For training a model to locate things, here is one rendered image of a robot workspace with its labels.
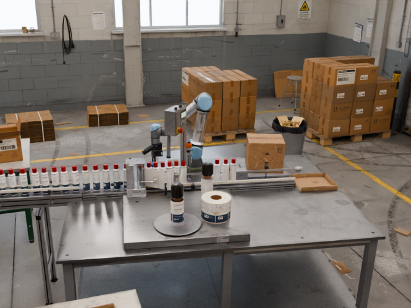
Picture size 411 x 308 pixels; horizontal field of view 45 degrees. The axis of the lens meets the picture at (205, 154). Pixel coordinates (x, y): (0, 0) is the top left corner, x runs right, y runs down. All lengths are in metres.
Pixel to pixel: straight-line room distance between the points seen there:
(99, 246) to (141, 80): 6.15
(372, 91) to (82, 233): 5.25
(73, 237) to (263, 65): 7.15
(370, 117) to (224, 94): 2.19
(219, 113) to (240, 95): 0.40
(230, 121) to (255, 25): 2.83
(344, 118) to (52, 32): 4.87
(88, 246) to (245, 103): 4.61
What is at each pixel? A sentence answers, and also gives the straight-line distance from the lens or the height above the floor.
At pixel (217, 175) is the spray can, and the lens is 3.82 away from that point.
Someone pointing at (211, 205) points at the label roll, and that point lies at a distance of 3.25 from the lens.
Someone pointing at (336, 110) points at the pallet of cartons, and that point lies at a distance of 7.31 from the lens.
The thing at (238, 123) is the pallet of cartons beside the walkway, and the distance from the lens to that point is 7.43.
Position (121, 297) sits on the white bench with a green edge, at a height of 0.80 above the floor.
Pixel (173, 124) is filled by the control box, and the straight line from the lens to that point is 3.65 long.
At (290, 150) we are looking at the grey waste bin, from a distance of 6.29.
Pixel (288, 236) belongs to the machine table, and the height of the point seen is 0.83.
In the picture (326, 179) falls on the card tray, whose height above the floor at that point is 0.83.
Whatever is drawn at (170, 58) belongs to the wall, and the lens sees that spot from 9.22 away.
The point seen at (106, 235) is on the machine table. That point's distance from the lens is 3.32.
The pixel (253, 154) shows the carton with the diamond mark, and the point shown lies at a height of 1.02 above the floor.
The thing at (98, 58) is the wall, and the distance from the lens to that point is 8.97.
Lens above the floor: 2.51
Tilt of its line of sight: 21 degrees down
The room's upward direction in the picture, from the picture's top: 1 degrees clockwise
